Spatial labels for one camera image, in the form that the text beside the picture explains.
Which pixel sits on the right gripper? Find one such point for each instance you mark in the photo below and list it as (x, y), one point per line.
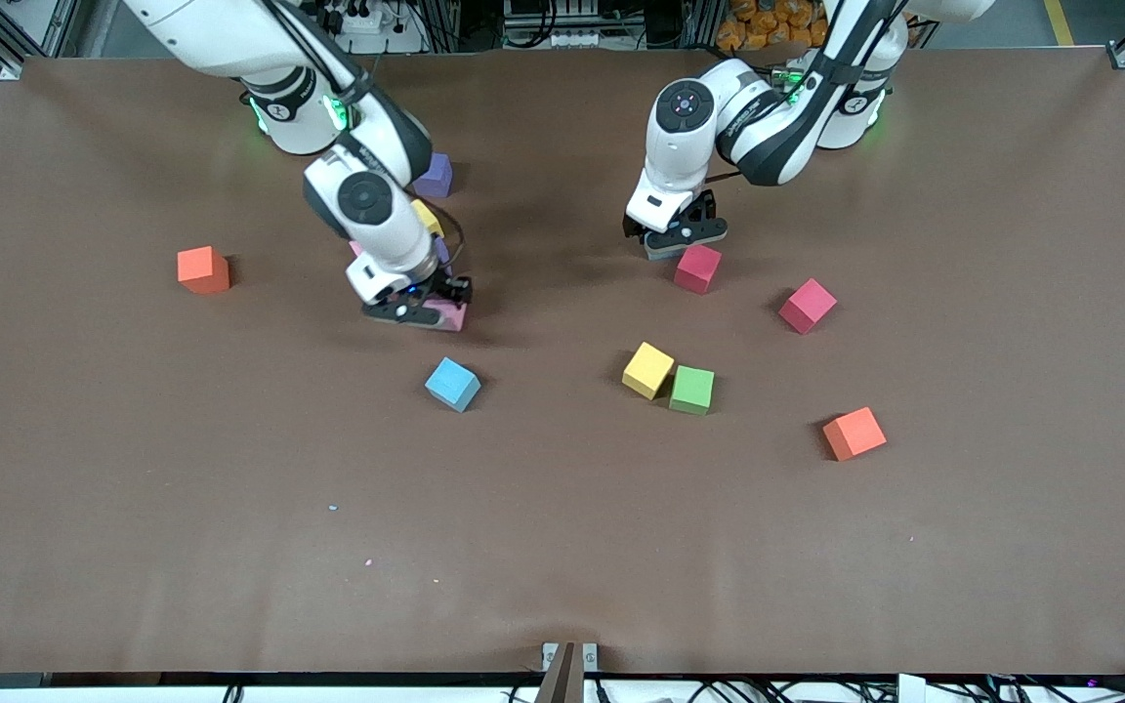
(452, 287)

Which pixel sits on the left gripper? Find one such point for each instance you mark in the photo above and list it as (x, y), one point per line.
(703, 208)

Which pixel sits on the purple foam block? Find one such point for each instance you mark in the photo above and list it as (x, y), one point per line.
(442, 256)
(437, 181)

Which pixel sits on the blue foam block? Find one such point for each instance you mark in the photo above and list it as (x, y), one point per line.
(662, 254)
(452, 384)

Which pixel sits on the yellow foam block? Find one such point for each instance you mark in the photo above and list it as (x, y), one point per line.
(647, 370)
(429, 217)

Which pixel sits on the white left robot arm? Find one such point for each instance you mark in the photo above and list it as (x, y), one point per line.
(777, 127)

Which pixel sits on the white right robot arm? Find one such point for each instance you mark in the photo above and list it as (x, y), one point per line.
(230, 39)

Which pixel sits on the red foam block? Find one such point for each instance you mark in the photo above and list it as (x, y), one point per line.
(807, 306)
(697, 269)

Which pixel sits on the green foam block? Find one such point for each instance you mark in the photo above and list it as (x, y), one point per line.
(691, 391)

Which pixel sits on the white terminal block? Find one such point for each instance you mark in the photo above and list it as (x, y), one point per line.
(577, 39)

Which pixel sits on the orange mesh bag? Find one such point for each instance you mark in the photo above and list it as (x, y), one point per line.
(768, 29)

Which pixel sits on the orange foam block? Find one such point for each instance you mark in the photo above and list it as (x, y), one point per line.
(203, 270)
(854, 434)

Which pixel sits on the white power strip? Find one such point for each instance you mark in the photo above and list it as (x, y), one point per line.
(401, 39)

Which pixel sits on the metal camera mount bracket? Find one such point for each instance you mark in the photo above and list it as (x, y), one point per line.
(567, 674)

